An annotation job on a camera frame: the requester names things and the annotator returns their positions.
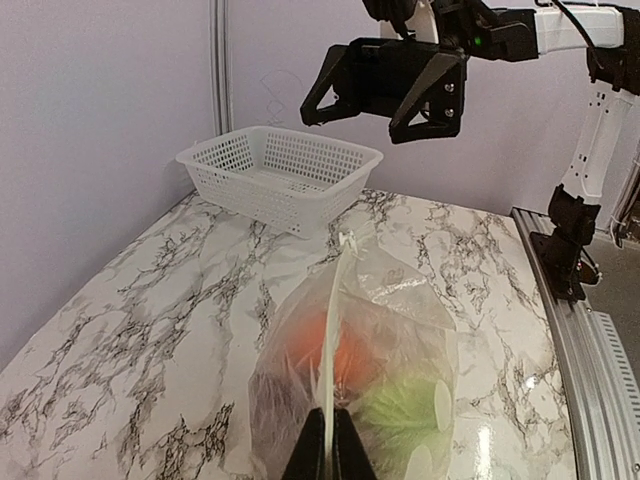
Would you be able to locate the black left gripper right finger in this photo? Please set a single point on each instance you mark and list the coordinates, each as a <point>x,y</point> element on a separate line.
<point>349,458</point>

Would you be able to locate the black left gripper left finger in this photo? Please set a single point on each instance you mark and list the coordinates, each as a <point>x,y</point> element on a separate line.
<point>307,461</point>

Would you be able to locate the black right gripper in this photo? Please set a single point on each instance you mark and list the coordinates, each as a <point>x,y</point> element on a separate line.
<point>419,87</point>

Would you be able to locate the clear zip top bag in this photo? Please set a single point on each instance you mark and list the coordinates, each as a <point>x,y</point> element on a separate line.
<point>365,318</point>

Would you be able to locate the fake red grapes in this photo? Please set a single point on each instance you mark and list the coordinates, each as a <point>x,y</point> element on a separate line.
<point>278,410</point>

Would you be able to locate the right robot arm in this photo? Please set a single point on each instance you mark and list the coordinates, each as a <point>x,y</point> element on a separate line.
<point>600,99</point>

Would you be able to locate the fake green lettuce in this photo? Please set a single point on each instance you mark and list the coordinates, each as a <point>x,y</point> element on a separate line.
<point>395,417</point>

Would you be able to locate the white perforated plastic basket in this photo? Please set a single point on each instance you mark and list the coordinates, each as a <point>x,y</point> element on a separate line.
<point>293,181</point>

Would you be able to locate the aluminium corner post left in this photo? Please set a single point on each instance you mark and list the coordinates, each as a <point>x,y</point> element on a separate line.
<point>220,66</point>

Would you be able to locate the aluminium front rail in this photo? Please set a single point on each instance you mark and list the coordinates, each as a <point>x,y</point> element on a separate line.
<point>600,388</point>

